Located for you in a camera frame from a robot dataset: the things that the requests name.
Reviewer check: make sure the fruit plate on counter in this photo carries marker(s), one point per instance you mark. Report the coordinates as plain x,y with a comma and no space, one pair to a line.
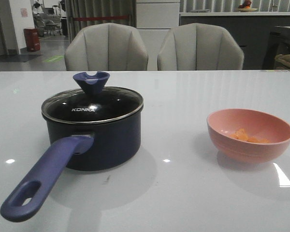
246,6

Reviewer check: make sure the dark blue saucepan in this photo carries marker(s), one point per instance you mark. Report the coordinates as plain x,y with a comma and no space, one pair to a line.
89,147

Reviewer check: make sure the orange ham slices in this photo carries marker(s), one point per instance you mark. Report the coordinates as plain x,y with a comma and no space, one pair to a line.
241,135

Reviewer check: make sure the grey counter cabinet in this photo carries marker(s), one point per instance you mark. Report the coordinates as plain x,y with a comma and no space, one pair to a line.
250,30

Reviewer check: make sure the white cabinet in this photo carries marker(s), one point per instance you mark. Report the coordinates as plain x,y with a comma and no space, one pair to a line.
157,14

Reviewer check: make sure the red trash bin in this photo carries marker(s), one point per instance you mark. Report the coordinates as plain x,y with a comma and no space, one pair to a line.
32,39

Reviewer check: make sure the right beige chair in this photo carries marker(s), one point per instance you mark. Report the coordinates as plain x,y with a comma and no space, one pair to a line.
199,47

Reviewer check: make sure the glass lid with blue knob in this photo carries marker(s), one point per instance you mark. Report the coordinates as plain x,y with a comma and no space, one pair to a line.
93,102

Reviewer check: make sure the red barrier belt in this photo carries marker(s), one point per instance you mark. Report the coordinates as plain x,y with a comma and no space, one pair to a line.
119,17

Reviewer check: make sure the pink bowl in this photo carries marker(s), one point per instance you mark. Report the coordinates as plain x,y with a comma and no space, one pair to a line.
259,125

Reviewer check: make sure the beige chair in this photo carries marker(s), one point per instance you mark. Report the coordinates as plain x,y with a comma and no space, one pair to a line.
199,47
107,47

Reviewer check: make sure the left beige chair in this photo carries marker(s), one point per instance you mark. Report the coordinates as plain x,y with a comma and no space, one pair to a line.
107,47

